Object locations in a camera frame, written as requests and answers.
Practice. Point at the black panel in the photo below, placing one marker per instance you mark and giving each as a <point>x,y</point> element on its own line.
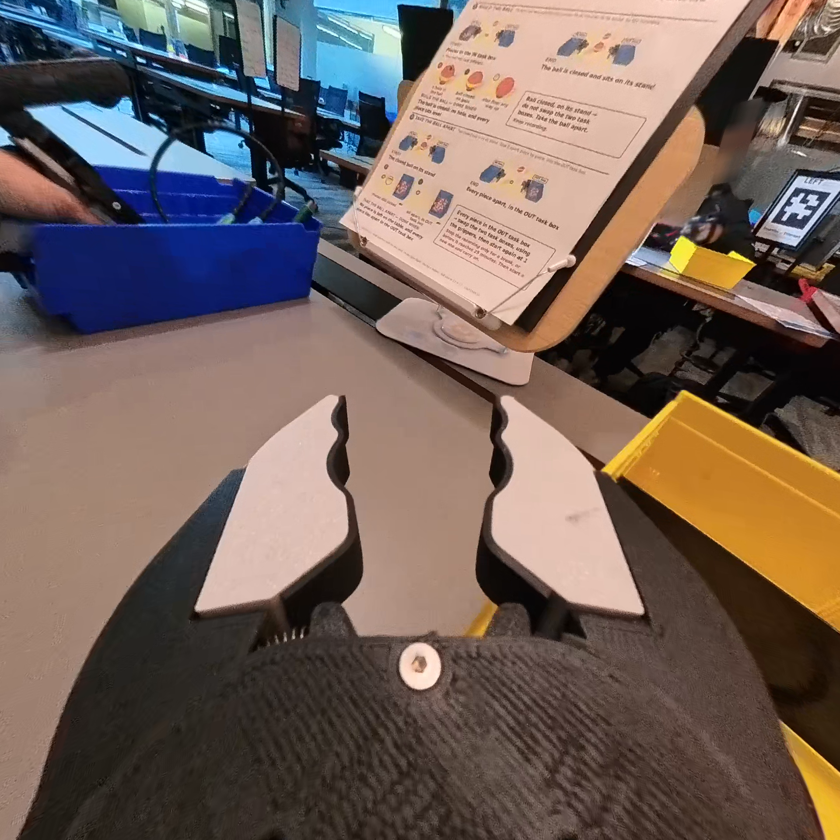
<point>741,85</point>
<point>423,39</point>

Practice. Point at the printed instruction sheet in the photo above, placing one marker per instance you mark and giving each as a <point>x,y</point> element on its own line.
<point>525,131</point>

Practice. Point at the yellow storage bin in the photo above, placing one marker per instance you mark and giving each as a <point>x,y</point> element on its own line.
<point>722,485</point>

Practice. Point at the long brown desk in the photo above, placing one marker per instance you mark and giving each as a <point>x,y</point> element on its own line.
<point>216,90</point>

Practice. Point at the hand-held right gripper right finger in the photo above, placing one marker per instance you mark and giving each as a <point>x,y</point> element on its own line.
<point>564,525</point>

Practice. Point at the black white printed tag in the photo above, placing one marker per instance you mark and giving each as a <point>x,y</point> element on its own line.
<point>797,210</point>

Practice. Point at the grey desk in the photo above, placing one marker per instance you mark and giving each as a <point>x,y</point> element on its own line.
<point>571,407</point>
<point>164,407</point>

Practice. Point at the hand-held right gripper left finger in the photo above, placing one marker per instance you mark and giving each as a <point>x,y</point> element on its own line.
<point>275,525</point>

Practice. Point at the blue storage bin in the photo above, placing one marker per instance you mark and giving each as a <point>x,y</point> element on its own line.
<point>164,275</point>

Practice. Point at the black office chair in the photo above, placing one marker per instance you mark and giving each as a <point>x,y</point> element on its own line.
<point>374,124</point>

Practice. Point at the white paper sheet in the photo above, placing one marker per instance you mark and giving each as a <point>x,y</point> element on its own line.
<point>781,312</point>

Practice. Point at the person's left hand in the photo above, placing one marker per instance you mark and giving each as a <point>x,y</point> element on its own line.
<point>26,187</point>

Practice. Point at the wooden stand board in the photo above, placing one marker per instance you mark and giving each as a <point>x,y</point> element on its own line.
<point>649,229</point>

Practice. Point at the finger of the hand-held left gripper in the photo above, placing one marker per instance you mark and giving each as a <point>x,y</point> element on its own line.
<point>85,180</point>

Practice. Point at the brown wooden table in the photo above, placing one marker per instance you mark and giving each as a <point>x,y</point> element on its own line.
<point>754,308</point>

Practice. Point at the instruction board on stand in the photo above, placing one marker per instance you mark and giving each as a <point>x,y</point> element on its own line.
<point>250,39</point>
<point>287,52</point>

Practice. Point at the small yellow bin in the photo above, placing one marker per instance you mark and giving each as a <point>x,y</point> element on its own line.
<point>712,266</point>

